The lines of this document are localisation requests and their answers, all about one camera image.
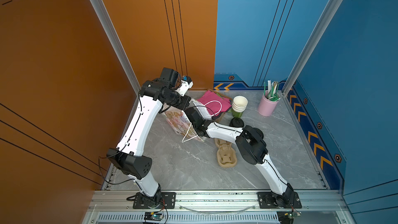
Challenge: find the white paper gift bag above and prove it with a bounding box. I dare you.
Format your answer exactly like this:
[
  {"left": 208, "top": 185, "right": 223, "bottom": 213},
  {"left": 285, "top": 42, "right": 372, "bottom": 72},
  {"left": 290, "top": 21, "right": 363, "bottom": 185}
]
[{"left": 162, "top": 99, "right": 212, "bottom": 143}]

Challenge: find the beige pulp cup carrier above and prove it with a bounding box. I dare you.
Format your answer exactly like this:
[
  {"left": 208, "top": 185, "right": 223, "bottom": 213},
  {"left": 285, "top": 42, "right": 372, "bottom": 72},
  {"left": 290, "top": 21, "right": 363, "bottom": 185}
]
[{"left": 215, "top": 139, "right": 237, "bottom": 168}]

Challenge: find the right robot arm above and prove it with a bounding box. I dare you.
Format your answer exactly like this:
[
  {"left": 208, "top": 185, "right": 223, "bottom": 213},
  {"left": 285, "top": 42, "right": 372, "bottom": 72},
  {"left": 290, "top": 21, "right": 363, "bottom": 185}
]
[{"left": 184, "top": 106, "right": 302, "bottom": 208}]

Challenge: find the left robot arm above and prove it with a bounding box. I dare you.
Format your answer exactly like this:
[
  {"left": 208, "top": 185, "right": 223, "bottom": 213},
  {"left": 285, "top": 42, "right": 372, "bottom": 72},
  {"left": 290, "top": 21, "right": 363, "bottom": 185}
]
[{"left": 106, "top": 68, "right": 193, "bottom": 208}]

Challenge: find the dark grey napkin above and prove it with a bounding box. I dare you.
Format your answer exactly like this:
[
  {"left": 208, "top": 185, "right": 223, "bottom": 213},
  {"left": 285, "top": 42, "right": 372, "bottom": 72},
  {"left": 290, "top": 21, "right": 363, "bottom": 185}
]
[{"left": 212, "top": 111, "right": 229, "bottom": 122}]

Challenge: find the brown cardboard napkin holder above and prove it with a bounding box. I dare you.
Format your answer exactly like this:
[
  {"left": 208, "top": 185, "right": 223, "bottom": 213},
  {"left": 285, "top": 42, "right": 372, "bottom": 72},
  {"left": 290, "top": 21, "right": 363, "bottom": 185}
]
[{"left": 208, "top": 89, "right": 233, "bottom": 123}]

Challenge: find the pink napkin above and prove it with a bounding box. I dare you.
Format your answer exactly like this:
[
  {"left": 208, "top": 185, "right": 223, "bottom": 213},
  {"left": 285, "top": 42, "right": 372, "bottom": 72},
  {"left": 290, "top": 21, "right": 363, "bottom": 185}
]
[{"left": 198, "top": 90, "right": 232, "bottom": 116}]

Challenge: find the stack of black lids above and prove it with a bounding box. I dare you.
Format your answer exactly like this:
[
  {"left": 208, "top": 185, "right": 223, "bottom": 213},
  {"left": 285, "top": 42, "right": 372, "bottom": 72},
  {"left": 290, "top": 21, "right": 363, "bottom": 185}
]
[{"left": 229, "top": 118, "right": 245, "bottom": 128}]

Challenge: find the stack of paper cups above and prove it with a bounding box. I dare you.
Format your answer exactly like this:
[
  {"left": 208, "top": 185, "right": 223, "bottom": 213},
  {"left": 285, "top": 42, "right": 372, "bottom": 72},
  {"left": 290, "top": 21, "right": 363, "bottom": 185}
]
[{"left": 232, "top": 95, "right": 248, "bottom": 118}]

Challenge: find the pink straw holder cup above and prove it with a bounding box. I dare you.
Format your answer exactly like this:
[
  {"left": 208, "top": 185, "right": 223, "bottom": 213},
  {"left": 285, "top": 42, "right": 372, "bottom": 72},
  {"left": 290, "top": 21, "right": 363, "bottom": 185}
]
[{"left": 258, "top": 95, "right": 280, "bottom": 117}]

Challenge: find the bundle of wrapped straws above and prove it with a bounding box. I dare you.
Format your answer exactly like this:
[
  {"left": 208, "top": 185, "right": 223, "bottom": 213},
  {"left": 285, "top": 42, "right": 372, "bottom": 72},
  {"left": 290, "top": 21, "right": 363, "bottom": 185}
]
[{"left": 264, "top": 80, "right": 280, "bottom": 102}]

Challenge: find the green circuit board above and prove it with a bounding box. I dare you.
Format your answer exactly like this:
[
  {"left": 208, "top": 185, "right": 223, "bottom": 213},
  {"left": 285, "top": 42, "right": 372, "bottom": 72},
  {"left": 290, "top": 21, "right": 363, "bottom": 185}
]
[{"left": 143, "top": 212, "right": 165, "bottom": 224}]

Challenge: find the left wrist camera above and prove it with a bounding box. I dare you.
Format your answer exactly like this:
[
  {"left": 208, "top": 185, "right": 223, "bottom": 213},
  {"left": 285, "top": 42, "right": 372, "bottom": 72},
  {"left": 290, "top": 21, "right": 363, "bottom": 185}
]
[{"left": 176, "top": 76, "right": 193, "bottom": 96}]

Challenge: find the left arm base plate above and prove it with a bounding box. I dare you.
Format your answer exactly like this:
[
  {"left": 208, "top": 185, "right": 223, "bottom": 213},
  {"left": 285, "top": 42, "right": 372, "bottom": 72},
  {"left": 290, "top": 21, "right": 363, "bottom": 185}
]
[{"left": 129, "top": 191, "right": 176, "bottom": 209}]

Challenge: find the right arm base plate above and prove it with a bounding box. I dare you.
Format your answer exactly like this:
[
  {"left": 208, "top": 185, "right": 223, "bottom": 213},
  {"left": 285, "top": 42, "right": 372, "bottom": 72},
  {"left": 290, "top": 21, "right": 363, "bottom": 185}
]
[{"left": 257, "top": 192, "right": 302, "bottom": 209}]

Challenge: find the aluminium front rail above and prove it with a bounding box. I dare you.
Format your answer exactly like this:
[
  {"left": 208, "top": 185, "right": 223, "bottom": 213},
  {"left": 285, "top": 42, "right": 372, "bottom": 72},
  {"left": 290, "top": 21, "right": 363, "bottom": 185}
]
[{"left": 82, "top": 190, "right": 355, "bottom": 224}]

